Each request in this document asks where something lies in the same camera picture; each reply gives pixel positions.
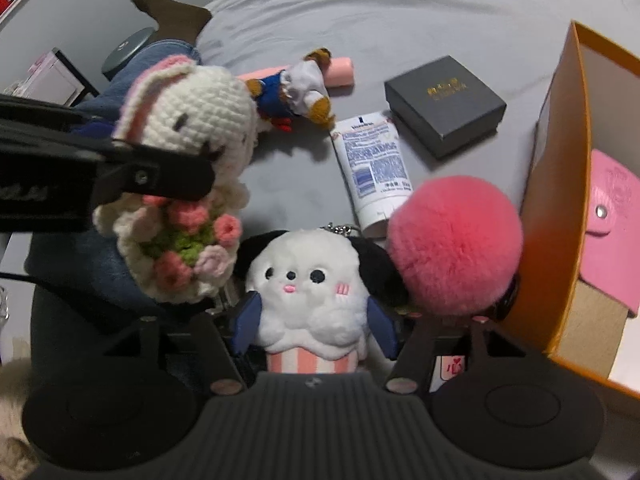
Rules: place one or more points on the white lotion tube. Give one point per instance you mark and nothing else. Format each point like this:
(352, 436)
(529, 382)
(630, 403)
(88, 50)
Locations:
(368, 151)

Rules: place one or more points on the brown white chef plush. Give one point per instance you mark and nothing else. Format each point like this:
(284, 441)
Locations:
(278, 100)

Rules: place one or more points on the black gift box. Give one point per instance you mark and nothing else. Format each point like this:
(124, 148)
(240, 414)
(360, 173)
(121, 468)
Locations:
(445, 106)

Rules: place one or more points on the dark round stool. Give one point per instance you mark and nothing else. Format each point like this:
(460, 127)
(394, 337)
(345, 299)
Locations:
(125, 51)

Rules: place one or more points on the white puppy plush keychain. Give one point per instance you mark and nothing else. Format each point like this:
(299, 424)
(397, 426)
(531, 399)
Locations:
(314, 286)

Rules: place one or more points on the crocheted white bunny doll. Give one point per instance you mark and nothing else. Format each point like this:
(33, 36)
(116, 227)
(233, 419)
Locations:
(177, 228)

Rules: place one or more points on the pink card wallet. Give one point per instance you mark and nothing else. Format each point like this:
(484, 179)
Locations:
(610, 257)

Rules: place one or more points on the pink tube case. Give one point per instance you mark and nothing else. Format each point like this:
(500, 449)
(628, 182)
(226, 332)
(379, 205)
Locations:
(338, 73)

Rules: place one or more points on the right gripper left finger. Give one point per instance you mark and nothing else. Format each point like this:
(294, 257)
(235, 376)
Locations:
(245, 322)

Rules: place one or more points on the pink fluffy pompom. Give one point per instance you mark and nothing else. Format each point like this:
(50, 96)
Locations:
(457, 243)

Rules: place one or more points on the dark brown sock foot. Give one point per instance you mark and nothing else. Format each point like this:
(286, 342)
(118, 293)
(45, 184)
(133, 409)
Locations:
(175, 20)

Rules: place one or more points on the orange cardboard storage box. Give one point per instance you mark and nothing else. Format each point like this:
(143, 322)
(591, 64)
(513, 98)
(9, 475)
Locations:
(592, 104)

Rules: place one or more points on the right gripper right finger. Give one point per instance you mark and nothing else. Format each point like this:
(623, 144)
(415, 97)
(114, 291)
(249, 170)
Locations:
(383, 328)

